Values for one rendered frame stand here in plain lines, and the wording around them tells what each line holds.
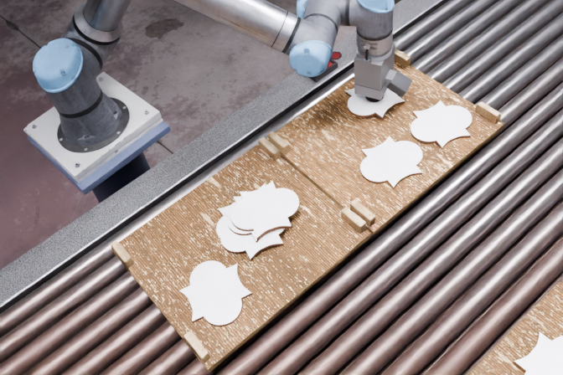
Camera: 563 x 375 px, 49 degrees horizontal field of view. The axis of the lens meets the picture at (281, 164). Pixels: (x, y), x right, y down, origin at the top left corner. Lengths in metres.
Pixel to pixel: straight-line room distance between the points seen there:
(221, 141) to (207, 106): 1.41
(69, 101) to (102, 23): 0.20
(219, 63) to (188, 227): 1.85
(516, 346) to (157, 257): 0.70
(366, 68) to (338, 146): 0.18
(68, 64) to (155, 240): 0.45
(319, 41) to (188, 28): 2.19
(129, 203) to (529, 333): 0.85
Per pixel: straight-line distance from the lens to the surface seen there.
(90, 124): 1.58
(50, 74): 1.50
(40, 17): 3.78
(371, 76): 1.38
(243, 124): 1.51
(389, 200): 1.31
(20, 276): 1.43
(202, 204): 1.35
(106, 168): 1.58
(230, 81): 2.98
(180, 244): 1.31
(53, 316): 1.35
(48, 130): 1.71
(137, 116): 1.62
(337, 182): 1.34
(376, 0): 1.26
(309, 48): 1.18
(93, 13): 1.52
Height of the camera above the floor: 2.00
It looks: 51 degrees down
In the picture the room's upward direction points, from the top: 10 degrees counter-clockwise
